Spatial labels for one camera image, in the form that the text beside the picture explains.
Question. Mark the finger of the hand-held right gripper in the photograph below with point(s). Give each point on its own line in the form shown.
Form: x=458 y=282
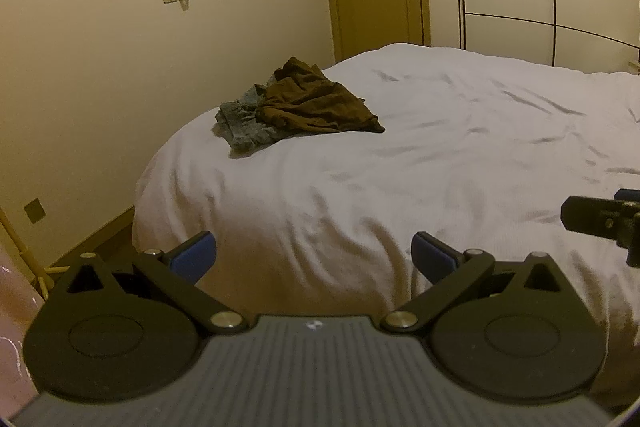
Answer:
x=590 y=214
x=629 y=195

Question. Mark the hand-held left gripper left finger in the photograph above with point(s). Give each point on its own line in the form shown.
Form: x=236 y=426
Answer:
x=192 y=257

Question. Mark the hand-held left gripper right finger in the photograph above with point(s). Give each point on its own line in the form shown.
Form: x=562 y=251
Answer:
x=432 y=259

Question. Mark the brown shorts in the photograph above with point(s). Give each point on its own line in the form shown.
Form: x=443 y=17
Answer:
x=315 y=104

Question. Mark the bed with white duvet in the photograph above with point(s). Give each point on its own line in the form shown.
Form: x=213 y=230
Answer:
x=425 y=147

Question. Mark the crumpled grey garment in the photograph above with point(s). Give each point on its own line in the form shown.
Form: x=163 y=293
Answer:
x=245 y=127

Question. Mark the yellow wooden rack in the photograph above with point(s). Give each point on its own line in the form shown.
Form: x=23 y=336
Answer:
x=22 y=252

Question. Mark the pink plastic bag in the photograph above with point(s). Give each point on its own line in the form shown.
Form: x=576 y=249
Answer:
x=12 y=332

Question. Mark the low wall socket plate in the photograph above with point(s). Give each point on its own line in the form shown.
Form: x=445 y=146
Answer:
x=34 y=210

